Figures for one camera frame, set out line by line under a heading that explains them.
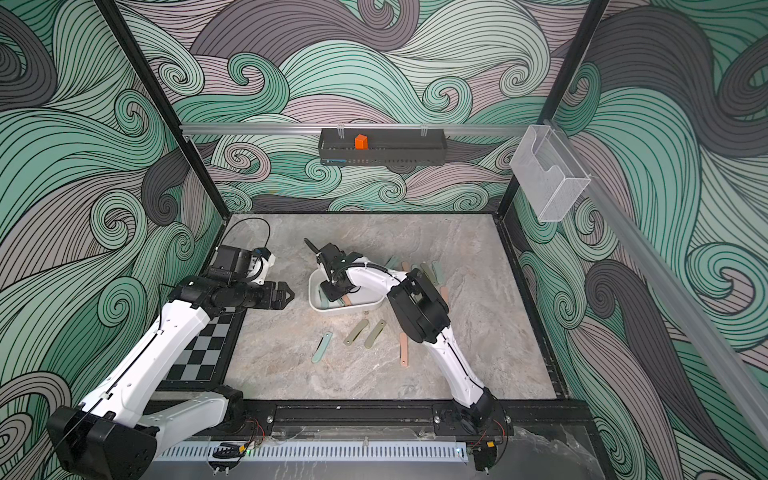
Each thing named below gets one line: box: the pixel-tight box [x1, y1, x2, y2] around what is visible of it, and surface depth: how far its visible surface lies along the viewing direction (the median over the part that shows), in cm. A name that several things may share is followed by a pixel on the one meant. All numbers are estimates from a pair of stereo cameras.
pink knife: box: [400, 332, 409, 367], surface depth 85 cm
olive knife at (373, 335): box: [364, 319, 387, 349], surface depth 90 cm
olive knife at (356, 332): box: [343, 319, 369, 346], surface depth 90 cm
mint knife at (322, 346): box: [312, 332, 333, 363], surface depth 87 cm
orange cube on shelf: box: [355, 134, 369, 150], surface depth 92 cm
